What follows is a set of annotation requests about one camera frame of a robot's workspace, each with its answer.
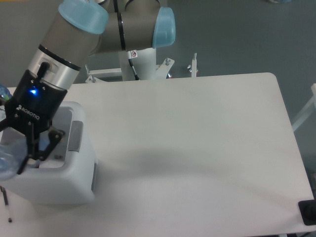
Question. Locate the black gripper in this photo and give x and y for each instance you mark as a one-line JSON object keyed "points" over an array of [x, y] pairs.
{"points": [[30, 111]]}

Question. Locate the clear blue plastic bottle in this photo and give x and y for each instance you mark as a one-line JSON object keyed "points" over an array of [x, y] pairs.
{"points": [[11, 157]]}

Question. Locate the white paper wrapper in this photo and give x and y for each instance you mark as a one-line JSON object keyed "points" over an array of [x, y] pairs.
{"points": [[56, 159]]}

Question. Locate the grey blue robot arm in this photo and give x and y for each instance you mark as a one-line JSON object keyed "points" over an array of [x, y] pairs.
{"points": [[80, 28]]}

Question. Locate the white trash can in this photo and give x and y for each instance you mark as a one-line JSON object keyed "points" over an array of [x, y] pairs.
{"points": [[73, 183]]}

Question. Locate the blue bottle at left edge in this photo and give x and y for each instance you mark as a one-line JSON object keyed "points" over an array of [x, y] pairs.
{"points": [[4, 92]]}

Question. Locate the black pen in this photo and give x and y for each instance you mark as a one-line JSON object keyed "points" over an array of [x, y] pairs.
{"points": [[6, 203]]}

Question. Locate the black clamp at table corner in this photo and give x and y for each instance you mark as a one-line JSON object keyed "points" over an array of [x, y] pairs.
{"points": [[308, 211]]}

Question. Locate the white left pedestal foot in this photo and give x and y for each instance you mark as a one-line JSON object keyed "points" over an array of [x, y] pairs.
{"points": [[94, 76]]}

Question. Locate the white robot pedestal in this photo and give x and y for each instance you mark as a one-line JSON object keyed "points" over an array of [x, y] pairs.
{"points": [[143, 63]]}

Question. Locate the white bracket with bolt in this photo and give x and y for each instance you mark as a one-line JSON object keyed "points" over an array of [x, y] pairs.
{"points": [[193, 68]]}

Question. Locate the white frame at right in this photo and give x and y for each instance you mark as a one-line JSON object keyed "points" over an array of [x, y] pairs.
{"points": [[306, 110]]}

